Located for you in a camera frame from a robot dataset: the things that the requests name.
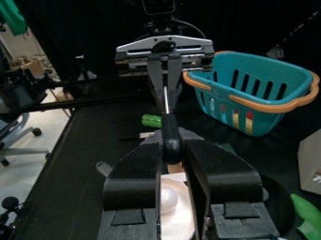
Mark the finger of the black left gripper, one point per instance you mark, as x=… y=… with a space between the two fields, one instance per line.
x=156 y=75
x=174 y=78

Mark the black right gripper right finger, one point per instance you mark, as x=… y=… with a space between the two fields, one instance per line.
x=225 y=184

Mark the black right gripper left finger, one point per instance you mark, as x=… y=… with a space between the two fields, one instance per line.
x=130 y=187

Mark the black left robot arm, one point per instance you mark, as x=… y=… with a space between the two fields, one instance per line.
x=163 y=26

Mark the small grey plastic piece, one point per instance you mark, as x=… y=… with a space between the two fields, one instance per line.
x=103 y=168

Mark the bright green toy vegetable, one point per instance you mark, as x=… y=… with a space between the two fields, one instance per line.
x=151 y=120

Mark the small flat beige strip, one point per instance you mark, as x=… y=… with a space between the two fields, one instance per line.
x=144 y=135

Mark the red and yellow toy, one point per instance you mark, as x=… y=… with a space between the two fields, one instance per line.
x=249 y=122

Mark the green plastic toy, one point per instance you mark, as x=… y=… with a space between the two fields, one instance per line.
x=306 y=215

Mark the cardboard box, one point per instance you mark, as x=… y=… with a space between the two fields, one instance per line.
x=31 y=66

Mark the black tripod knob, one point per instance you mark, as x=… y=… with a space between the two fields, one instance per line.
x=8 y=204

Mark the black office chair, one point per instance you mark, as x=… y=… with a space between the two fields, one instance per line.
x=16 y=93

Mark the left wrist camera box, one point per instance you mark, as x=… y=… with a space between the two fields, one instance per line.
x=158 y=6

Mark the black frame rail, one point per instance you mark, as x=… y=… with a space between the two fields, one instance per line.
x=83 y=103

